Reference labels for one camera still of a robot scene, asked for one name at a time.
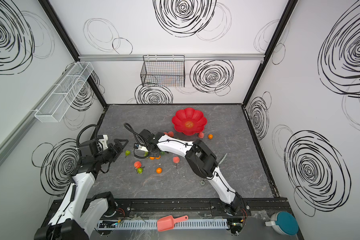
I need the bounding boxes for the red flower-shaped fruit bowl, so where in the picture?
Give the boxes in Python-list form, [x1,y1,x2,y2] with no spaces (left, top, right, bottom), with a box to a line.
[172,108,208,136]

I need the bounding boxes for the black wire basket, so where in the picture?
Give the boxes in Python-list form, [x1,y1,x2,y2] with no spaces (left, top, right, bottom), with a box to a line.
[140,55,186,88]

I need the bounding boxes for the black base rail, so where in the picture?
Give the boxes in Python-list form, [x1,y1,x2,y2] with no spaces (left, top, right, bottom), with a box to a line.
[115,198,291,217]

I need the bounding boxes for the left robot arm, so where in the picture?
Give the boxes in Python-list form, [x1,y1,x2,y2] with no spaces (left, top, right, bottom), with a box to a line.
[34,135,129,240]

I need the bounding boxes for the metal kitchen tongs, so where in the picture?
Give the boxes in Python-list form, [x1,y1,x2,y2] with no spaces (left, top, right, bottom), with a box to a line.
[200,153,228,186]

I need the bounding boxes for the pink plastic scoop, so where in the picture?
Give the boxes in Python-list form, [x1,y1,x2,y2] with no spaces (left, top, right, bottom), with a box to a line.
[157,215,189,232]

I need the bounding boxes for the white slotted cable duct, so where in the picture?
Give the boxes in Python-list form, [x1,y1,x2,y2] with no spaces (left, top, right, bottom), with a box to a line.
[96,218,229,231]

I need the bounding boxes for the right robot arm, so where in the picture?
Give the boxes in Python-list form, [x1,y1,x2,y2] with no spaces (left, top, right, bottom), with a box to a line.
[131,129,247,216]

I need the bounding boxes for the teal and white container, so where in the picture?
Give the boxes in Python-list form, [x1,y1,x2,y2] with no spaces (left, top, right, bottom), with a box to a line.
[265,212,299,236]

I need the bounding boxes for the white wire shelf basket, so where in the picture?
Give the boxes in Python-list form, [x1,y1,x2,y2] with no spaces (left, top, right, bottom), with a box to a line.
[35,62,94,123]

